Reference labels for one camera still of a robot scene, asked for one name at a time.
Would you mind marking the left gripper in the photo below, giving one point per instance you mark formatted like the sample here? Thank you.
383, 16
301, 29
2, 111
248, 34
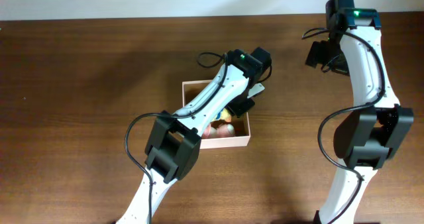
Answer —
238, 112

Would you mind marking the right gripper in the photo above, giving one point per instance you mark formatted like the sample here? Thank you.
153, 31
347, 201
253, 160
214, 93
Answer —
316, 55

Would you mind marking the yellow plush duck blue vest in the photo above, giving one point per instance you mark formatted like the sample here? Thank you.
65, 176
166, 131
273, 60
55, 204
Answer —
223, 115

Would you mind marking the pink toy duck with hat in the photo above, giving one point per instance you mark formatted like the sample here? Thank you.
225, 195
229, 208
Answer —
222, 131

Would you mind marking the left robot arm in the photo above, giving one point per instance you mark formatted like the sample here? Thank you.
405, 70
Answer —
175, 140

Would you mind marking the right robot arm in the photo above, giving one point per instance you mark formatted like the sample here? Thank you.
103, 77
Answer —
376, 124

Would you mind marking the open cardboard box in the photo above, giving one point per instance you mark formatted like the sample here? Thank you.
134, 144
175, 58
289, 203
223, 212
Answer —
241, 124

